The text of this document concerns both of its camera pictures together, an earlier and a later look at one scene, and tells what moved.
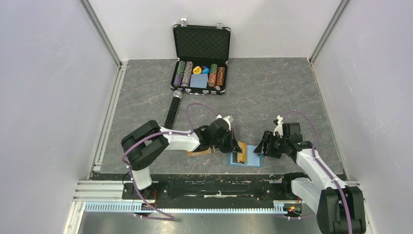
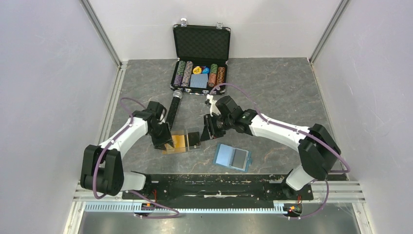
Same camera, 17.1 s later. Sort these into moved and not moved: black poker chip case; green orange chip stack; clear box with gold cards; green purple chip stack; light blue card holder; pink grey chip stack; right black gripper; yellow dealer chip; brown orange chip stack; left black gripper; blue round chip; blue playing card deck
Moved: right black gripper; left black gripper; light blue card holder; clear box with gold cards
Not moved: pink grey chip stack; blue playing card deck; green purple chip stack; blue round chip; brown orange chip stack; green orange chip stack; yellow dealer chip; black poker chip case
